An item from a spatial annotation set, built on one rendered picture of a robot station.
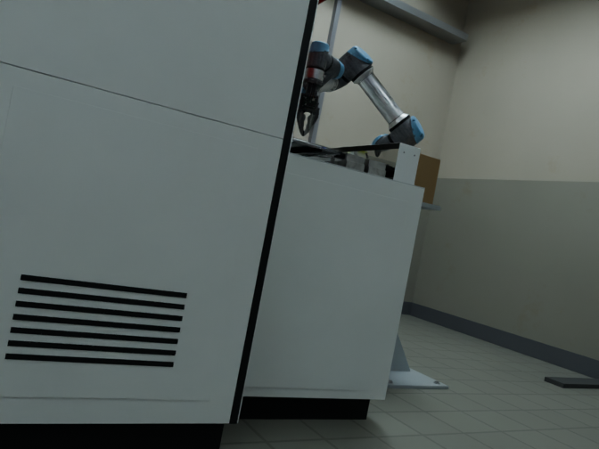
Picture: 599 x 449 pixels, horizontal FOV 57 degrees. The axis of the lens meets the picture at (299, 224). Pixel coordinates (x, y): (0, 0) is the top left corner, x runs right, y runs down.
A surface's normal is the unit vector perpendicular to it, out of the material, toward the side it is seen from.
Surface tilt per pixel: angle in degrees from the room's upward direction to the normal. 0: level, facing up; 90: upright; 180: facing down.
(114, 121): 90
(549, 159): 90
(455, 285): 90
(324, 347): 90
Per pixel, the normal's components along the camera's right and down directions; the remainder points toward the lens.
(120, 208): 0.46, 0.08
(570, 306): -0.84, -0.16
